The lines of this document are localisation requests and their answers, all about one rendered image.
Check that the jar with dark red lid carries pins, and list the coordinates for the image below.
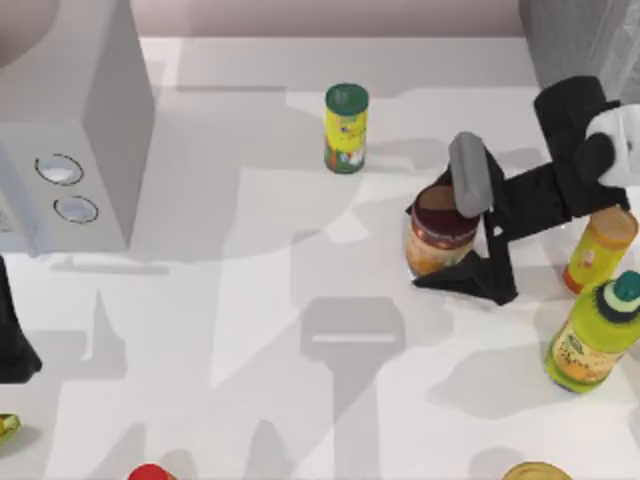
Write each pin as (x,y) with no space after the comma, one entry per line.
(440,240)

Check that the yellow and orange bottle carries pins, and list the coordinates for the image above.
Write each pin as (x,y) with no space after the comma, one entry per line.
(597,245)

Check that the yellow can with green lid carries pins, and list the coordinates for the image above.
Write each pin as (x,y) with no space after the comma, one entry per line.
(346,132)

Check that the yellow-green bottle with green cap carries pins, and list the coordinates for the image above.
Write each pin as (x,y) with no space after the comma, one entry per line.
(585,345)

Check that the grey cabinet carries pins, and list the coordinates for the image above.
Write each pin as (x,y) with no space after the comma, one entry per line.
(575,35)

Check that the small microwave knob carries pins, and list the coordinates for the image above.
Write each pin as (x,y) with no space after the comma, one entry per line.
(76,209)

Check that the red lid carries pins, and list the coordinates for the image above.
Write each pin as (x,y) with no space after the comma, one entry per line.
(149,473)

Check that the pale microwave oven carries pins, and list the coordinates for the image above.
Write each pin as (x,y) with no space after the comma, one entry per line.
(75,75)

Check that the large microwave knob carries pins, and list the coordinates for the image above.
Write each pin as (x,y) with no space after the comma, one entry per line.
(59,170)

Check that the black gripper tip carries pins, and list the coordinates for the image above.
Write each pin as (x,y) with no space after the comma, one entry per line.
(12,340)

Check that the yellow-green packet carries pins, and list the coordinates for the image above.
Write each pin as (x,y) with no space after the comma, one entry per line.
(7,429)

